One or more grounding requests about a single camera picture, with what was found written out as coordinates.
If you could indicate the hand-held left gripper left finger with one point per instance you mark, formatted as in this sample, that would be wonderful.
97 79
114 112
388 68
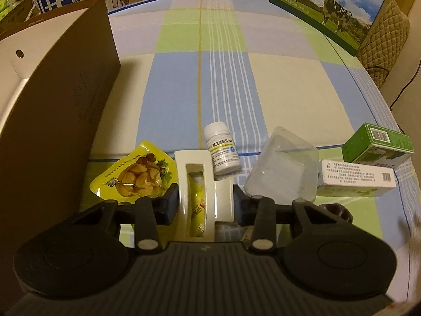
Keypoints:
171 204

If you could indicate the clear plastic container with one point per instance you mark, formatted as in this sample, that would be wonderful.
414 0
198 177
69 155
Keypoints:
279 168

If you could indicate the dark brown velvet scrunchie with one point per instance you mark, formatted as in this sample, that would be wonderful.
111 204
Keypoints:
338 211

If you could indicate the white medicine box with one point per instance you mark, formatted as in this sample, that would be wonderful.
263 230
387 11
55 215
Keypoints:
355 176

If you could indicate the checked tablecloth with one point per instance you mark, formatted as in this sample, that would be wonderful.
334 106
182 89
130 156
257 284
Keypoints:
263 82

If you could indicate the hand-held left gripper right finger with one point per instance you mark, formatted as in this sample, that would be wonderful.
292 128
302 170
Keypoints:
241 205

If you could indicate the white pill bottle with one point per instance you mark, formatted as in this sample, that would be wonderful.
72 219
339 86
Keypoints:
222 151

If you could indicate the cow print milk carton box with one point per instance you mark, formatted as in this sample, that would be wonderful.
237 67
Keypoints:
322 6

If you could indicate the brown cardboard box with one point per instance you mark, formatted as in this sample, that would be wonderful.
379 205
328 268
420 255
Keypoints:
65 105

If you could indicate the small yellow snack packet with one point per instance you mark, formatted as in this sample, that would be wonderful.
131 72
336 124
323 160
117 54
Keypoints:
196 204

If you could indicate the quilted beige chair cover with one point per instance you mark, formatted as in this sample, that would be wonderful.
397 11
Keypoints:
388 39

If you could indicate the green medicine box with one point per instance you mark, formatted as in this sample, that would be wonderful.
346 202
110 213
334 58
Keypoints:
371 144

